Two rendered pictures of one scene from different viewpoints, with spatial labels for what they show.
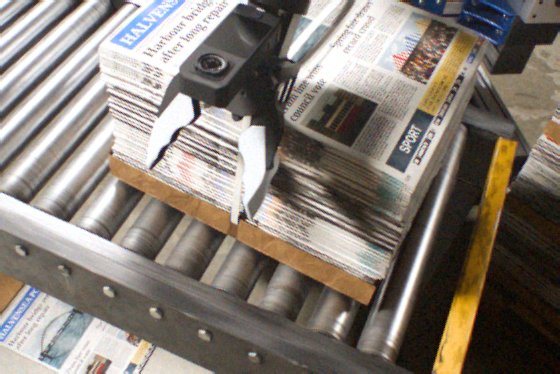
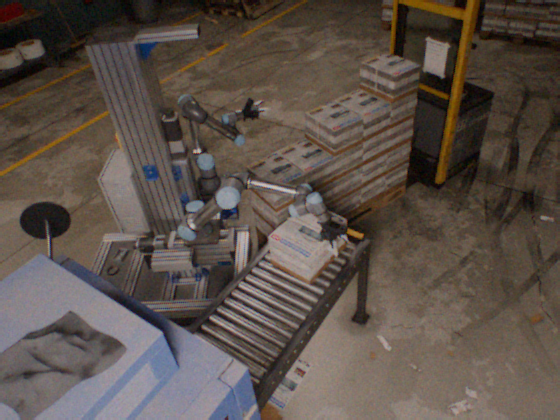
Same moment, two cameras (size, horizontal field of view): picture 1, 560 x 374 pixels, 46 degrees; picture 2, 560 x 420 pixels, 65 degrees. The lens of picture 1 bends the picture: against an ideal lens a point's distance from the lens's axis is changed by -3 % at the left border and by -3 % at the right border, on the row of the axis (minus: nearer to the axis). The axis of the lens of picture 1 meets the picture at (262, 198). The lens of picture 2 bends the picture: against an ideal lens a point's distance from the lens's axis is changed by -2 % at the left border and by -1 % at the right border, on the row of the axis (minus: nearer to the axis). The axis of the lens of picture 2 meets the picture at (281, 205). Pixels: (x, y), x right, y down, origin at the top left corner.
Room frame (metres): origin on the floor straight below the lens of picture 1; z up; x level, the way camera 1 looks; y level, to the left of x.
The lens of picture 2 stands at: (0.07, 1.71, 2.77)
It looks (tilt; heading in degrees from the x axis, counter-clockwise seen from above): 41 degrees down; 292
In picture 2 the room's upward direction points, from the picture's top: 6 degrees counter-clockwise
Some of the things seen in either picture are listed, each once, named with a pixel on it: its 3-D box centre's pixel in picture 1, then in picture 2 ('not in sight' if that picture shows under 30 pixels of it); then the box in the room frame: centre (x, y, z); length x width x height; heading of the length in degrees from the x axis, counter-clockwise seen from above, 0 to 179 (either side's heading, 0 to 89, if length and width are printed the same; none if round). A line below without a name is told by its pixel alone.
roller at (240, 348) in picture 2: not in sight; (236, 345); (0.84, 0.65, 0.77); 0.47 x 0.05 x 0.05; 164
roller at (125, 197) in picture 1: (169, 132); (291, 277); (0.70, 0.15, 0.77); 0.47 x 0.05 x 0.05; 164
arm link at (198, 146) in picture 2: not in sight; (194, 132); (1.61, -0.61, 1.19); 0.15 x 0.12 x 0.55; 135
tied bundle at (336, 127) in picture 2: not in sight; (333, 128); (0.77, -1.23, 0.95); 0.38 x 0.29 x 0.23; 143
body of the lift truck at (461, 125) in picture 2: not in sight; (440, 125); (-0.05, -2.36, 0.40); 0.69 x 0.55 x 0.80; 144
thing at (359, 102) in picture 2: not in sight; (362, 102); (0.59, -1.45, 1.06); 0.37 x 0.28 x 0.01; 145
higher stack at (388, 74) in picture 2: not in sight; (384, 133); (0.42, -1.71, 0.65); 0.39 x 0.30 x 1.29; 144
